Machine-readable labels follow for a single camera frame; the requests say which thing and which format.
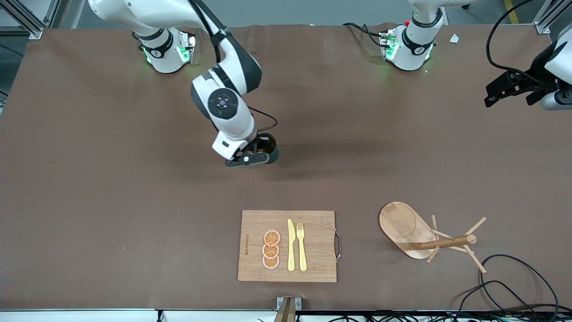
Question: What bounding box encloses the teal cup with yellow inside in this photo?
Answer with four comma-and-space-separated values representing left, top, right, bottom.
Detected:
258, 133, 280, 165

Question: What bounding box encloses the wooden mug rack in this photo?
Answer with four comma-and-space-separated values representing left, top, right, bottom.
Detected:
379, 201, 488, 274

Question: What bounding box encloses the yellow plastic knife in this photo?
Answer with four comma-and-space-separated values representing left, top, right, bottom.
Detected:
287, 219, 296, 272

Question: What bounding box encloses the yellow plastic fork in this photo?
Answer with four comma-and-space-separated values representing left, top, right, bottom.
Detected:
296, 223, 308, 272

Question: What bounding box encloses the aluminium frame profile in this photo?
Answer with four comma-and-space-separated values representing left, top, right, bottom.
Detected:
0, 0, 61, 40
533, 0, 572, 35

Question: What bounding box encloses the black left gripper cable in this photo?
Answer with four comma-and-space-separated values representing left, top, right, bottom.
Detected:
486, 0, 543, 85

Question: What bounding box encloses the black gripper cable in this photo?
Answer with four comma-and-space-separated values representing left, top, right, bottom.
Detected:
188, 0, 278, 137
486, 0, 543, 85

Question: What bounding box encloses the bamboo cutting board, metal handle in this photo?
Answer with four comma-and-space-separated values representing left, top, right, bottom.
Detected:
238, 210, 342, 283

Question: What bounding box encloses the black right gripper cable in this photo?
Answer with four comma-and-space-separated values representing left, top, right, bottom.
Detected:
188, 0, 278, 137

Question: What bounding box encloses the black left base cable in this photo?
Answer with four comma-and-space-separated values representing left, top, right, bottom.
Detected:
342, 22, 386, 47

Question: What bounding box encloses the aluminium profile post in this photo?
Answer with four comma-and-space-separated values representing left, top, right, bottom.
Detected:
273, 297, 303, 322

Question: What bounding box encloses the black looped cable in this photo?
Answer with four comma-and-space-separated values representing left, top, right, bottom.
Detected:
454, 280, 561, 322
479, 254, 560, 322

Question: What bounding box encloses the black cable bundle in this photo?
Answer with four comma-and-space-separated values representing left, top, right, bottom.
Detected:
308, 311, 572, 322

